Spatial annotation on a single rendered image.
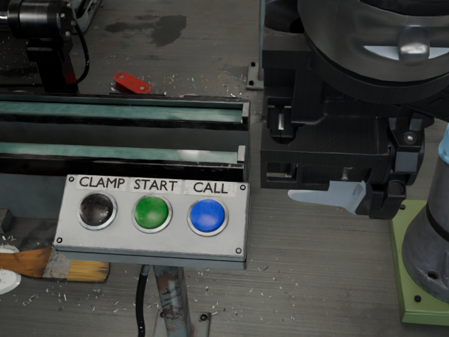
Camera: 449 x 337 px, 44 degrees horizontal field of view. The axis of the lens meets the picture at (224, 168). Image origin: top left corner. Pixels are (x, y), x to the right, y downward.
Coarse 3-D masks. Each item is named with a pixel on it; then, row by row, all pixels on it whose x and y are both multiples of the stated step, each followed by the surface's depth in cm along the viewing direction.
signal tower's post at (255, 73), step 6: (264, 0) 93; (264, 6) 94; (264, 12) 95; (252, 66) 109; (258, 66) 108; (252, 72) 107; (258, 72) 107; (252, 78) 106; (258, 78) 105; (246, 84) 105; (252, 84) 104; (258, 84) 104
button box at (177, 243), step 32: (64, 192) 51; (96, 192) 50; (128, 192) 50; (160, 192) 50; (192, 192) 50; (224, 192) 50; (64, 224) 49; (128, 224) 49; (224, 224) 48; (96, 256) 51; (128, 256) 50; (160, 256) 49; (192, 256) 48; (224, 256) 48
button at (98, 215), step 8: (88, 200) 49; (96, 200) 49; (104, 200) 49; (80, 208) 49; (88, 208) 49; (96, 208) 49; (104, 208) 49; (112, 208) 49; (80, 216) 49; (88, 216) 49; (96, 216) 49; (104, 216) 49; (88, 224) 49; (96, 224) 49
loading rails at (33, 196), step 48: (0, 96) 85; (48, 96) 84; (96, 96) 84; (144, 96) 83; (0, 144) 78; (48, 144) 78; (96, 144) 86; (144, 144) 85; (192, 144) 84; (240, 144) 83; (0, 192) 80; (48, 192) 79
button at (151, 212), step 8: (144, 200) 49; (152, 200) 49; (160, 200) 49; (136, 208) 49; (144, 208) 49; (152, 208) 49; (160, 208) 49; (136, 216) 49; (144, 216) 48; (152, 216) 48; (160, 216) 48; (144, 224) 48; (152, 224) 48; (160, 224) 48
